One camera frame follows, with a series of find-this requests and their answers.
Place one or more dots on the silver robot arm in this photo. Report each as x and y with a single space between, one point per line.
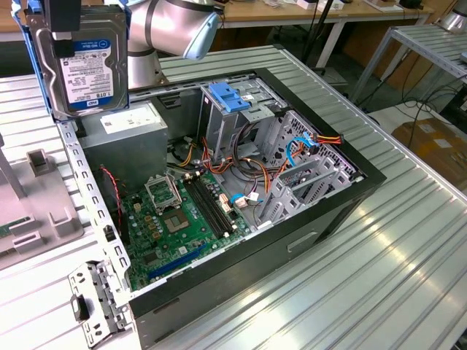
171 25

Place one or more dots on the grey parts rack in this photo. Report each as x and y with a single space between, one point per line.
36 204

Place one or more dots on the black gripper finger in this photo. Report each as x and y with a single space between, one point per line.
62 14

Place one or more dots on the hinged metal card bracket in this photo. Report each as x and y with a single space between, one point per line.
84 270

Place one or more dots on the black tripod stand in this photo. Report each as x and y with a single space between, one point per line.
318 31

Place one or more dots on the black RAM slot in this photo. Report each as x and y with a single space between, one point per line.
218 206
204 206
209 206
213 206

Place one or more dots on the grey metal disk bay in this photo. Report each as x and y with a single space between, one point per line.
286 204

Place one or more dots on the black PC case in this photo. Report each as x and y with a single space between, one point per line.
237 277

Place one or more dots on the green RAM stick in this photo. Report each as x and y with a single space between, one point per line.
4 229

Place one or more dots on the grey metal drive cage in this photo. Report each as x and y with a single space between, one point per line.
222 127

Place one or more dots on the wooden desk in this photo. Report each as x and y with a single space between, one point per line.
273 16

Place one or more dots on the brown square base plate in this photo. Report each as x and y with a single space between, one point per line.
163 78

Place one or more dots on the grey power supply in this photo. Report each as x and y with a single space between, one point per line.
124 153

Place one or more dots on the small white box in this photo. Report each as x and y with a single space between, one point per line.
310 4

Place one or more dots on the CPU socket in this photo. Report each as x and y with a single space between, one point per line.
176 220

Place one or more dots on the green motherboard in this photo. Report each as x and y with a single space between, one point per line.
198 218

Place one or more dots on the brown cardboard box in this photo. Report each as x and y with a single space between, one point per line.
430 146

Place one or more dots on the black plastic latch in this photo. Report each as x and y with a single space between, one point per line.
80 308

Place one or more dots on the blue expansion slot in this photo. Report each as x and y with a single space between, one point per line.
175 263

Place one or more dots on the black square chipset chip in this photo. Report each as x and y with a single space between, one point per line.
150 259

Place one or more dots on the blue plastic drive latch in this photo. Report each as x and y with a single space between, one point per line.
228 96

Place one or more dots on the hard disk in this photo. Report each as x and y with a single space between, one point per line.
91 73

